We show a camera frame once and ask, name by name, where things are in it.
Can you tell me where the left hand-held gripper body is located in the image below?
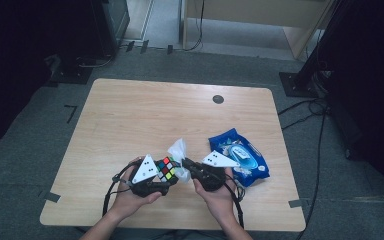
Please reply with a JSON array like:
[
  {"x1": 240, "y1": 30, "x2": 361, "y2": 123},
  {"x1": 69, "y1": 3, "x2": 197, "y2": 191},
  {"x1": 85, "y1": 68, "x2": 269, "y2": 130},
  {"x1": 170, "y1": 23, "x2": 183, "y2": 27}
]
[{"x1": 128, "y1": 154, "x2": 160, "y2": 198}]

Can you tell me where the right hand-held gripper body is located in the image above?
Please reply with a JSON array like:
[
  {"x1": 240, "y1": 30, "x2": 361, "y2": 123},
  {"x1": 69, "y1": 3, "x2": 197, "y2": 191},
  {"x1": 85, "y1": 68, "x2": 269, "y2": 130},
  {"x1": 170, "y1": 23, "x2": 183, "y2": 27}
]
[{"x1": 189, "y1": 150, "x2": 241, "y2": 192}]

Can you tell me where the white wet wipe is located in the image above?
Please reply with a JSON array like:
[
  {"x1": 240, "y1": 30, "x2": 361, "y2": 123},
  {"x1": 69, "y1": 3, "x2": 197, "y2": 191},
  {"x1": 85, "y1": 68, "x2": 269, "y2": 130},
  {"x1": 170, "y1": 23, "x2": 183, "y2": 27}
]
[{"x1": 167, "y1": 138, "x2": 192, "y2": 184}]

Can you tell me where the multicoloured puzzle cube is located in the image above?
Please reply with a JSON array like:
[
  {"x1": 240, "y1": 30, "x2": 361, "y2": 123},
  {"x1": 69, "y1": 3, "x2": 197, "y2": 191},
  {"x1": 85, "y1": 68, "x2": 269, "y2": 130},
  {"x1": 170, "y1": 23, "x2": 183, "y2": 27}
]
[{"x1": 154, "y1": 156, "x2": 181, "y2": 185}]

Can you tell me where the blue wet wipes pack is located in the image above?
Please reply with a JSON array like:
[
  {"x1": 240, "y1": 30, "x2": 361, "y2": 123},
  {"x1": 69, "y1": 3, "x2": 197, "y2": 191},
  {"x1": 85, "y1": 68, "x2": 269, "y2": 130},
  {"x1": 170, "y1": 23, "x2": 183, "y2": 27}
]
[{"x1": 208, "y1": 128, "x2": 270, "y2": 188}]

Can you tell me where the person's right hand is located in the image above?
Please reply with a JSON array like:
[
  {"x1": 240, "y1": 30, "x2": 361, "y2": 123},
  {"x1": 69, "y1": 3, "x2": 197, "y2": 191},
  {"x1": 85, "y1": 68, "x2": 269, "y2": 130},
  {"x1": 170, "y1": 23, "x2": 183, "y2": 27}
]
[{"x1": 193, "y1": 167, "x2": 238, "y2": 224}]

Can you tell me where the person's left hand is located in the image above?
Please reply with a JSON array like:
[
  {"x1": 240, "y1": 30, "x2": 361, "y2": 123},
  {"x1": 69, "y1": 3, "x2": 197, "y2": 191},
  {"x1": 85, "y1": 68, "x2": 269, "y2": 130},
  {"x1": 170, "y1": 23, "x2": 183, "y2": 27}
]
[{"x1": 109, "y1": 157, "x2": 163, "y2": 221}]

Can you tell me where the black angled floor tape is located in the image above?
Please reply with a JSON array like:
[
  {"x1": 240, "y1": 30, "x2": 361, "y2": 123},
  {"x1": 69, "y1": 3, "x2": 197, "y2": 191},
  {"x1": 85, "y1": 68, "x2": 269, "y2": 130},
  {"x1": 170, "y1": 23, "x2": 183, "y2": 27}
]
[{"x1": 63, "y1": 104, "x2": 78, "y2": 124}]

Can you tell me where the black stand base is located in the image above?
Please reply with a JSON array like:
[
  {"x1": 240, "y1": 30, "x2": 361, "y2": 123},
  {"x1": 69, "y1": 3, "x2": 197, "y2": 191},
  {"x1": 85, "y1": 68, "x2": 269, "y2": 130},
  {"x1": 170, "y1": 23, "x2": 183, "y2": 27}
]
[{"x1": 48, "y1": 54, "x2": 93, "y2": 85}]

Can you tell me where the black metal stand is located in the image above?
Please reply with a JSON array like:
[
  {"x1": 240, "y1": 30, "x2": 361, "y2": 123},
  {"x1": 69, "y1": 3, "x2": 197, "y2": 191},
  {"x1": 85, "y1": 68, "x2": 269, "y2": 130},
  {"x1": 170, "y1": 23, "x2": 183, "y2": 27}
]
[{"x1": 278, "y1": 0, "x2": 346, "y2": 99}]

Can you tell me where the dark monitor cabinet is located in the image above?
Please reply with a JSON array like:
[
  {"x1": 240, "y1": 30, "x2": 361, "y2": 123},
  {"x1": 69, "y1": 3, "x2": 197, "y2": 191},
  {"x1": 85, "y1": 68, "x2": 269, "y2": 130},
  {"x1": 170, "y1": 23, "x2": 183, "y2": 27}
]
[{"x1": 89, "y1": 0, "x2": 131, "y2": 60}]

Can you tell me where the light wooden cabinet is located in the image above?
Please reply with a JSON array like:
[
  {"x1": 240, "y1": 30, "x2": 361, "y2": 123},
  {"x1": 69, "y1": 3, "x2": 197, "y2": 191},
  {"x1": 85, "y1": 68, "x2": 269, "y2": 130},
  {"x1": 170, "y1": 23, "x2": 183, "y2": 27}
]
[{"x1": 181, "y1": 0, "x2": 335, "y2": 61}]

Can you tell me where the right hand-held gripper cable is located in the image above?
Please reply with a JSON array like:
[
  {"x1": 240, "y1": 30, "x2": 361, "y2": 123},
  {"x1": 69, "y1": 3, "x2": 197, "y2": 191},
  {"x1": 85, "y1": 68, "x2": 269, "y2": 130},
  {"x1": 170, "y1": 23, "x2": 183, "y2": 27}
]
[{"x1": 223, "y1": 173, "x2": 246, "y2": 229}]

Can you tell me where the hand-held gripper cable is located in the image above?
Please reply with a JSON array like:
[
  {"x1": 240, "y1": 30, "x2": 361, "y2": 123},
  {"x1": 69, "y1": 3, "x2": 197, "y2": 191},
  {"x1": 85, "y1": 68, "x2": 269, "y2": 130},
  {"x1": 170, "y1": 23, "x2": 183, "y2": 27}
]
[
  {"x1": 102, "y1": 162, "x2": 135, "y2": 218},
  {"x1": 223, "y1": 173, "x2": 246, "y2": 229}
]

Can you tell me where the left hand-held gripper cable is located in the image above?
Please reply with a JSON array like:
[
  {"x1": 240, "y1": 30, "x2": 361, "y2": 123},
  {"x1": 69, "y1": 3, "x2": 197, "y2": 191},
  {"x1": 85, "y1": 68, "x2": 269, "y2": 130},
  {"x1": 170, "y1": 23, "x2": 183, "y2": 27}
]
[{"x1": 102, "y1": 162, "x2": 135, "y2": 218}]

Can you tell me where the long black floor cable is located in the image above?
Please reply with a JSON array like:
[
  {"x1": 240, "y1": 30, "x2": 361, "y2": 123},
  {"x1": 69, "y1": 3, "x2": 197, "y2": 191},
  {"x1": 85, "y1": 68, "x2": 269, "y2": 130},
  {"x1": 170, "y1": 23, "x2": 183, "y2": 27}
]
[{"x1": 294, "y1": 111, "x2": 328, "y2": 240}]

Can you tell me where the black looped floor cable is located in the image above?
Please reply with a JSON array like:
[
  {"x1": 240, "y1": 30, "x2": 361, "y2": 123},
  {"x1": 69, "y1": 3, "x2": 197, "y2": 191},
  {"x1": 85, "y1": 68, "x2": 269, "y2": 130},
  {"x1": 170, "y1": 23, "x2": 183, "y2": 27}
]
[{"x1": 277, "y1": 97, "x2": 330, "y2": 131}]

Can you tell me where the black hanging cable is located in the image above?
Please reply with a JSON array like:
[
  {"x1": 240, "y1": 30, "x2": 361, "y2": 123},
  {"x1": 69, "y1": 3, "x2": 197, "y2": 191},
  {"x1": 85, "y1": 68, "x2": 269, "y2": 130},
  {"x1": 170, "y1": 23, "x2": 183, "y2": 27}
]
[{"x1": 183, "y1": 0, "x2": 205, "y2": 52}]

